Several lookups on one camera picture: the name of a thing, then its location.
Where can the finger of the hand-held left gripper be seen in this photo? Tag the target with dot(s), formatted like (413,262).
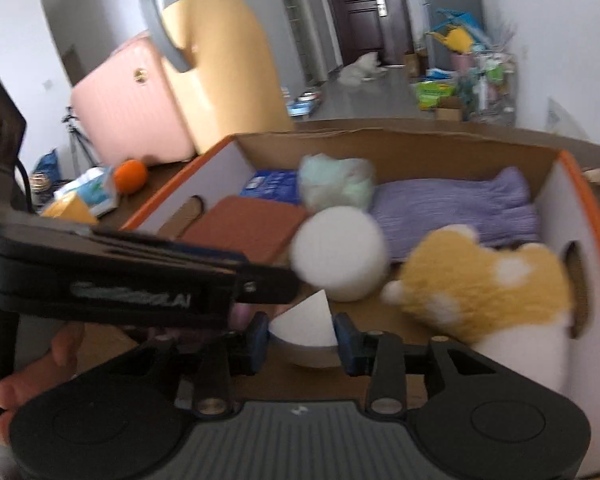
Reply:
(205,252)
(270,285)

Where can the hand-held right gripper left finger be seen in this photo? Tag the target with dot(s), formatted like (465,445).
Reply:
(259,342)

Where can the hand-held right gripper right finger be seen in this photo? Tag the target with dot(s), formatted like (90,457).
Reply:
(345,345)

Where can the white wedge sponge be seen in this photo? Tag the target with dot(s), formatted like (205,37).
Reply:
(305,322)

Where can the brown sponge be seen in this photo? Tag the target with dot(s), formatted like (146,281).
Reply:
(245,225)

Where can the white round sponge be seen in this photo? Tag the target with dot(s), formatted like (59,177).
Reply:
(340,255)

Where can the pale green bath puff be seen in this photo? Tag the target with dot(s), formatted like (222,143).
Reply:
(335,180)

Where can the yellow and white plush toy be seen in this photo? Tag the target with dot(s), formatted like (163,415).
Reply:
(480,290)

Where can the red cardboard box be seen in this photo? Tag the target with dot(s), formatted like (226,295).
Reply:
(570,200)

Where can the person's left hand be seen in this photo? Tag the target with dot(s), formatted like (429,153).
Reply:
(30,385)

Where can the blue packet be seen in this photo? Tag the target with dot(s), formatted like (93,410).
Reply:
(272,186)

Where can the yellow mug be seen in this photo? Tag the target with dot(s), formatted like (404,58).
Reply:
(72,210)

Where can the orange fruit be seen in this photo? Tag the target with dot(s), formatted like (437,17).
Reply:
(131,176)

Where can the tissue packet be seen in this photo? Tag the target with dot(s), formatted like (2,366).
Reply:
(90,190)

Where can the pink suitcase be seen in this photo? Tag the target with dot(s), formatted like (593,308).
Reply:
(130,115)

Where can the purple ribbed cloth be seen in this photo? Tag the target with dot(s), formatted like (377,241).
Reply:
(455,210)

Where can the metal pet bowl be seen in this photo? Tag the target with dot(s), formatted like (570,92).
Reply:
(311,96)

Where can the yellow thermos jug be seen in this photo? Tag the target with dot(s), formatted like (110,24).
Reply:
(225,60)

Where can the white cat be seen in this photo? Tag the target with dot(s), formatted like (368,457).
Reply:
(362,69)

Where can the green packets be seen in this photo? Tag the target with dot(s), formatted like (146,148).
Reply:
(435,94)

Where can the small cardboard box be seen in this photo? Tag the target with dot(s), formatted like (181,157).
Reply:
(411,65)

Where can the dark brown door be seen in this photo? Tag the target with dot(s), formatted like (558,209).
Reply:
(365,15)

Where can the cluttered storage rack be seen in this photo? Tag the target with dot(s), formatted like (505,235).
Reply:
(485,85)

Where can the small shell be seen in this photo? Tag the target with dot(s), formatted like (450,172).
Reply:
(595,176)

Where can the yellow watering can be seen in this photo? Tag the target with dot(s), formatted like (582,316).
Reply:
(455,39)

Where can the blue plastic item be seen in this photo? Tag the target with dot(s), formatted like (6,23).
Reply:
(455,16)

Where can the black camera tripod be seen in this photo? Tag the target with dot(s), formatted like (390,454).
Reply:
(80,135)

